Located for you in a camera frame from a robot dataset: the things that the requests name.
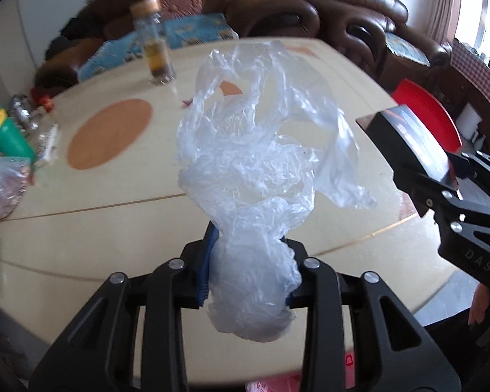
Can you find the white cup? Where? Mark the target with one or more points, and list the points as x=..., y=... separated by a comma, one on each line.
x=469, y=120

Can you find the red plastic stool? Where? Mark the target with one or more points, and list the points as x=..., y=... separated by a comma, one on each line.
x=424, y=106

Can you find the pink lined trash bin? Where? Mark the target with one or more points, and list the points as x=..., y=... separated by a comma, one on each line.
x=269, y=387

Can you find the clear plastic bag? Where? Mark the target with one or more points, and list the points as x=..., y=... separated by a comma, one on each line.
x=249, y=151
x=4, y=188

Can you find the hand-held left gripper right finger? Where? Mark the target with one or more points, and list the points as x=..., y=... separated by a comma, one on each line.
x=312, y=286

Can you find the dark cloth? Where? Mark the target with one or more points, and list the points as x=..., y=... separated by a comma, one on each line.
x=73, y=28

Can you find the pink curtain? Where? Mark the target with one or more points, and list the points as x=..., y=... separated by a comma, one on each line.
x=443, y=0

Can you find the brown leather sofa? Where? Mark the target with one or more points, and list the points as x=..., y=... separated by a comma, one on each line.
x=249, y=8

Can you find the small glass jar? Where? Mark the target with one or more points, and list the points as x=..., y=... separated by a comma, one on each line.
x=24, y=112

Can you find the round brown cushion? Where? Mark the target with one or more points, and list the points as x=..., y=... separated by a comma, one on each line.
x=181, y=2

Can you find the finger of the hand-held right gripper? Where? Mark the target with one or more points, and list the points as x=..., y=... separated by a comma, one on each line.
x=484, y=173
x=469, y=232

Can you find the person's right hand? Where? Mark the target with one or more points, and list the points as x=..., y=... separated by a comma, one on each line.
x=480, y=308

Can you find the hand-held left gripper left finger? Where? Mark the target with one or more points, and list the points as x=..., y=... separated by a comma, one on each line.
x=204, y=262

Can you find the blue armchair mat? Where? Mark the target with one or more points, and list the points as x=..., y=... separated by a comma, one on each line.
x=408, y=47

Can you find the small red object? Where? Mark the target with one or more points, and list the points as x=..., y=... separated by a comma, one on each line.
x=45, y=101

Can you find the beige wooden table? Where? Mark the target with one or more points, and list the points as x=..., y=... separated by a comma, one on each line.
x=106, y=232

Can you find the green bottle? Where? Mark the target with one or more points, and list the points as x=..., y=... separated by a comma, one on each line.
x=8, y=139

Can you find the blue sofa mat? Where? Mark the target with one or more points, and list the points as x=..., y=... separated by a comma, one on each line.
x=196, y=28

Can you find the checked cloth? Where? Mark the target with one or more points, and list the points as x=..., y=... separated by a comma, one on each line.
x=477, y=73

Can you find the filled clear plastic bag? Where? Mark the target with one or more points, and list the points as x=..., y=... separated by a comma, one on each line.
x=4, y=188

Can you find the glass bottle with gold cap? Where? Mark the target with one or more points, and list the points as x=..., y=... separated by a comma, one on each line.
x=154, y=45

